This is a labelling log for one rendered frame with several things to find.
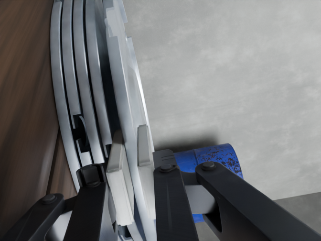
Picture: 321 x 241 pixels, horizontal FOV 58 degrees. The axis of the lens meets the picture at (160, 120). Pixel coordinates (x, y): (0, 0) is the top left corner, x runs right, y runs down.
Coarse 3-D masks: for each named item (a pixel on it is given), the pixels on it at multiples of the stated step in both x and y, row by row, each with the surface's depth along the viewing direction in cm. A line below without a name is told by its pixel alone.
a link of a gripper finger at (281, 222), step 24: (216, 168) 12; (216, 192) 11; (240, 192) 10; (216, 216) 12; (240, 216) 9; (264, 216) 9; (288, 216) 8; (240, 240) 10; (264, 240) 8; (288, 240) 8; (312, 240) 7
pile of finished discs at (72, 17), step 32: (64, 0) 23; (96, 0) 27; (64, 32) 21; (96, 32) 24; (64, 64) 20; (96, 64) 20; (64, 96) 19; (96, 96) 19; (64, 128) 19; (96, 128) 19; (96, 160) 20
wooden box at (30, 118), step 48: (0, 0) 15; (48, 0) 22; (0, 48) 14; (48, 48) 20; (0, 96) 13; (48, 96) 19; (0, 144) 13; (48, 144) 17; (0, 192) 12; (48, 192) 16
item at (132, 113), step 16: (112, 0) 19; (112, 16) 23; (112, 32) 21; (112, 48) 17; (128, 48) 39; (112, 64) 17; (128, 64) 32; (112, 80) 17; (128, 80) 26; (128, 96) 24; (128, 112) 17; (144, 112) 35; (128, 128) 17; (128, 144) 17; (128, 160) 17; (144, 208) 17; (144, 224) 18
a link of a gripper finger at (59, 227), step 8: (104, 168) 16; (72, 200) 13; (112, 200) 13; (72, 208) 12; (112, 208) 13; (64, 216) 12; (112, 216) 13; (56, 224) 12; (64, 224) 12; (48, 232) 12; (56, 232) 12; (64, 232) 12; (48, 240) 12; (56, 240) 12
